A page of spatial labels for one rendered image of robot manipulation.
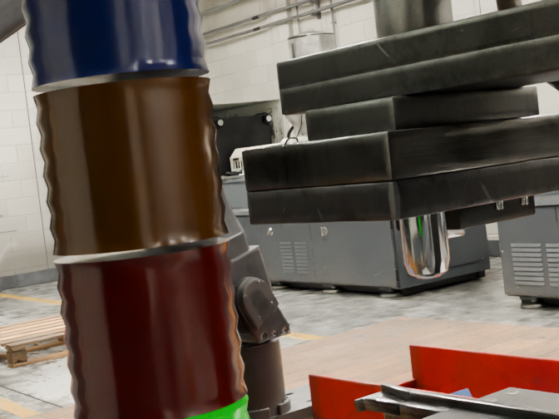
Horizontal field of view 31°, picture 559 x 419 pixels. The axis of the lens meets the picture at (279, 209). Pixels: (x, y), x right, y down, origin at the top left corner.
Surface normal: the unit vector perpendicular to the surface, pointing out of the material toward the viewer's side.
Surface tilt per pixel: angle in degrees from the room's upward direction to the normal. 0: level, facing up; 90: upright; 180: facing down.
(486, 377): 90
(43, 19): 76
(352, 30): 90
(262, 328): 90
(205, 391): 104
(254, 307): 90
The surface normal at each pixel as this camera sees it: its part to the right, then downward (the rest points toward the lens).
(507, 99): 0.62, -0.03
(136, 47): 0.35, 0.25
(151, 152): 0.29, -0.23
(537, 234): -0.81, 0.12
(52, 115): -0.65, -0.13
